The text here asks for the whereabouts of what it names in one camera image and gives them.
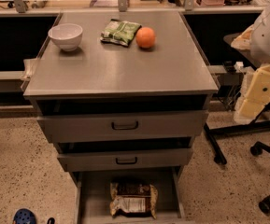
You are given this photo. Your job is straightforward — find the grey top drawer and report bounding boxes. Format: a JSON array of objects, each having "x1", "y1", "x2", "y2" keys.
[{"x1": 37, "y1": 110, "x2": 208, "y2": 143}]

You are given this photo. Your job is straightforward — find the blue clog shoe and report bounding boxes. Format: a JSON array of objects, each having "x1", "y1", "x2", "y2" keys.
[{"x1": 12, "y1": 208, "x2": 36, "y2": 224}]

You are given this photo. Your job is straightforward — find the dark side table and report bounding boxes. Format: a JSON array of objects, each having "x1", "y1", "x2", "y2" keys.
[{"x1": 204, "y1": 32, "x2": 270, "y2": 166}]

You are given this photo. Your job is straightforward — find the grey middle drawer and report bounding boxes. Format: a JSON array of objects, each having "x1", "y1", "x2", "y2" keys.
[{"x1": 58, "y1": 148, "x2": 192, "y2": 172}]

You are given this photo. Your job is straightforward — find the grey drawer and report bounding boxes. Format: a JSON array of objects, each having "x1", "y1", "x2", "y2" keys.
[
  {"x1": 75, "y1": 168, "x2": 185, "y2": 224},
  {"x1": 58, "y1": 148, "x2": 192, "y2": 172},
  {"x1": 37, "y1": 110, "x2": 208, "y2": 143}
]

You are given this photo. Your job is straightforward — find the grey drawer cabinet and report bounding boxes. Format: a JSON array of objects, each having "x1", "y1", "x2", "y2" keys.
[{"x1": 22, "y1": 10, "x2": 220, "y2": 224}]

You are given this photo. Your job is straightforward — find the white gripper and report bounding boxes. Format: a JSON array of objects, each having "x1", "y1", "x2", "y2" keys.
[{"x1": 237, "y1": 63, "x2": 270, "y2": 119}]

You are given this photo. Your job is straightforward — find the white power adapter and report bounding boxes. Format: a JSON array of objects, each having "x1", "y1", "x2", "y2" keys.
[{"x1": 234, "y1": 62, "x2": 244, "y2": 72}]

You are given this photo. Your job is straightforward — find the white bowl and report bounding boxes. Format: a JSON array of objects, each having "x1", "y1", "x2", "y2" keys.
[{"x1": 48, "y1": 23, "x2": 83, "y2": 51}]

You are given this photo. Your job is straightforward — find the green chip bag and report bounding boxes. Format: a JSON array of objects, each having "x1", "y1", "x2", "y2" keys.
[{"x1": 100, "y1": 20, "x2": 141, "y2": 47}]

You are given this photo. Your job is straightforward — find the black office chair base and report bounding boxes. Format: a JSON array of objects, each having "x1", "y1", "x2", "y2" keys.
[{"x1": 249, "y1": 141, "x2": 270, "y2": 217}]

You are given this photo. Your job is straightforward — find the orange fruit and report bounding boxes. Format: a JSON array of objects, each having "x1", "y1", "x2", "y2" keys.
[{"x1": 135, "y1": 27, "x2": 156, "y2": 49}]

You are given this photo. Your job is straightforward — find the brown chip bag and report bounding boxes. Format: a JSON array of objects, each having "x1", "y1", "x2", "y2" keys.
[{"x1": 109, "y1": 182, "x2": 158, "y2": 218}]

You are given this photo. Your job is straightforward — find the grey bottom drawer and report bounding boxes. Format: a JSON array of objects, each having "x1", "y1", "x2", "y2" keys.
[{"x1": 75, "y1": 168, "x2": 185, "y2": 224}]

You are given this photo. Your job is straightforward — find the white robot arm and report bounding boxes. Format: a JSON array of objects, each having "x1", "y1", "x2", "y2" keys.
[{"x1": 234, "y1": 4, "x2": 270, "y2": 123}]

